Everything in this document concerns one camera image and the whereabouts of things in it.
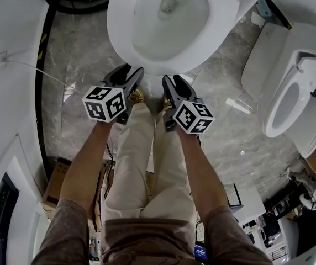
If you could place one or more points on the person's right shoe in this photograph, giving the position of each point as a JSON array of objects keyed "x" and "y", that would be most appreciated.
[{"x": 166, "y": 102}]

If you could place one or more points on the cream trousers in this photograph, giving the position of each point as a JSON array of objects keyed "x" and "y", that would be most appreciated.
[{"x": 136, "y": 161}]

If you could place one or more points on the white toilet with chrome lever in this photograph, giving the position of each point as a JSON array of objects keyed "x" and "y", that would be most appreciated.
[{"x": 260, "y": 65}]

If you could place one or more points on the small cardboard box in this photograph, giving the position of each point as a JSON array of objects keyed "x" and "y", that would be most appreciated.
[{"x": 57, "y": 181}]

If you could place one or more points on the black box with blue label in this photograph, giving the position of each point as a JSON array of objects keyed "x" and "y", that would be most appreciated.
[{"x": 200, "y": 250}]

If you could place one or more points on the white crumpled tissue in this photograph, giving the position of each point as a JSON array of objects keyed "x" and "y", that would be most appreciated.
[{"x": 257, "y": 18}]

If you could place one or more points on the person's left shoe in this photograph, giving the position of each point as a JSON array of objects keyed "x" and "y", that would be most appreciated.
[{"x": 138, "y": 95}]

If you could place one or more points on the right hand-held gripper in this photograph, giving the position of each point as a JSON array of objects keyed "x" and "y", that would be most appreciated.
[{"x": 194, "y": 117}]

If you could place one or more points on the person's left forearm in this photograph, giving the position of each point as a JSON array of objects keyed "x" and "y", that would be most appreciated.
[{"x": 86, "y": 161}]

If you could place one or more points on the dark framed window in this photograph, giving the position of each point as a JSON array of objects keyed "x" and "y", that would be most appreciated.
[{"x": 3, "y": 203}]

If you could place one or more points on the light blue box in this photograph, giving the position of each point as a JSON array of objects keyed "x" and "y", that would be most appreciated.
[{"x": 264, "y": 7}]

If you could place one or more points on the black baseboard strip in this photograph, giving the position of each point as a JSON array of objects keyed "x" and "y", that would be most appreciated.
[
  {"x": 281, "y": 12},
  {"x": 40, "y": 92}
]

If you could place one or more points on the white wall socket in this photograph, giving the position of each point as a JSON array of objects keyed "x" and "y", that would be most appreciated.
[{"x": 0, "y": 59}]

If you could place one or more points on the white low cabinet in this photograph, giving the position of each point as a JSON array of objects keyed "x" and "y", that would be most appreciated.
[{"x": 250, "y": 203}]

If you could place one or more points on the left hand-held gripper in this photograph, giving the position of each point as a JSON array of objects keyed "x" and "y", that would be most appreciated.
[{"x": 102, "y": 103}]

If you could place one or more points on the person's right forearm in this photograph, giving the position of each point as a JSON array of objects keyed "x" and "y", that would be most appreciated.
[{"x": 199, "y": 170}]

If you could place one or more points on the brown printed t-shirt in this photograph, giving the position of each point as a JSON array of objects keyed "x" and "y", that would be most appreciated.
[{"x": 147, "y": 244}]

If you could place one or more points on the person's shoe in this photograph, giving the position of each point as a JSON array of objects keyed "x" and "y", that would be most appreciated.
[
  {"x": 138, "y": 95},
  {"x": 166, "y": 102}
]

